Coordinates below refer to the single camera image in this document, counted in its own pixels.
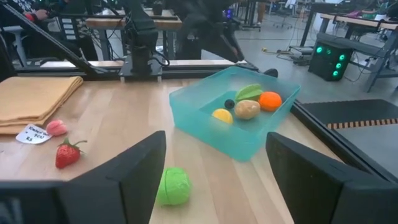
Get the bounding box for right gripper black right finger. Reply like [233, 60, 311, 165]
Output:
[266, 132, 355, 224]

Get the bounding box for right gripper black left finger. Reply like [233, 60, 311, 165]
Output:
[70, 131, 167, 224]

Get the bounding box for orange toy mandarin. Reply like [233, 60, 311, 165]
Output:
[257, 91, 283, 112]

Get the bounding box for green toy star fruit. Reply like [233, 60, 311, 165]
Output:
[235, 83, 264, 103]

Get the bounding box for green apple toy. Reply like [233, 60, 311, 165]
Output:
[156, 167, 193, 207]

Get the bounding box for tan toy potato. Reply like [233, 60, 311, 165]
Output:
[234, 99, 261, 121]

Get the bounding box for yellow toy lemon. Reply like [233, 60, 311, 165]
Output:
[211, 108, 234, 125]

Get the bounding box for red toy strawberry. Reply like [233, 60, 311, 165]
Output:
[55, 138, 88, 169]

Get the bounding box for pink toy peach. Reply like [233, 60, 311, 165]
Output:
[45, 119, 68, 137]

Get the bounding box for teal plastic tupperware container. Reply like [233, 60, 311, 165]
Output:
[169, 66, 302, 162]

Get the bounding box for black computer green lights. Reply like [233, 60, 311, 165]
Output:
[307, 40, 354, 82]

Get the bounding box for black floor mat striped edges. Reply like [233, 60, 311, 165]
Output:
[300, 98, 398, 131]

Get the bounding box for grey desk wooden top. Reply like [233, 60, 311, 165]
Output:
[317, 12, 398, 93]

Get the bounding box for white paper card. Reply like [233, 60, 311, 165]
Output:
[15, 123, 53, 145]

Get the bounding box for folded orange cloth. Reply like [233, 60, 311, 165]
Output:
[0, 76, 84, 135]

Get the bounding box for wooden desk metal legs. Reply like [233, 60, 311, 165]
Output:
[85, 9, 183, 60]

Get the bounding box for person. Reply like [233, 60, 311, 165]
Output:
[0, 0, 100, 62]

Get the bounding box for black aluminium rig frame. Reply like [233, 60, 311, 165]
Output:
[0, 0, 398, 185]

